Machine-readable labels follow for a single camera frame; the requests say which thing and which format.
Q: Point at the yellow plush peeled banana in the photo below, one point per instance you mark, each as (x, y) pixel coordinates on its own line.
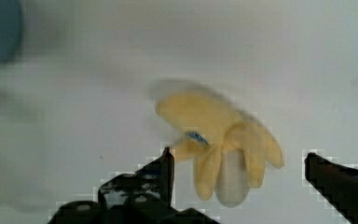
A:
(230, 152)

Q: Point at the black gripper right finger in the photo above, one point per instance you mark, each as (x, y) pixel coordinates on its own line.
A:
(337, 183)

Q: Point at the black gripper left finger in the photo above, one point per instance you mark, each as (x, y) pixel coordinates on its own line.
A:
(155, 178)

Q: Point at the blue bowl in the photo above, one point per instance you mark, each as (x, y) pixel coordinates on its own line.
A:
(11, 27)

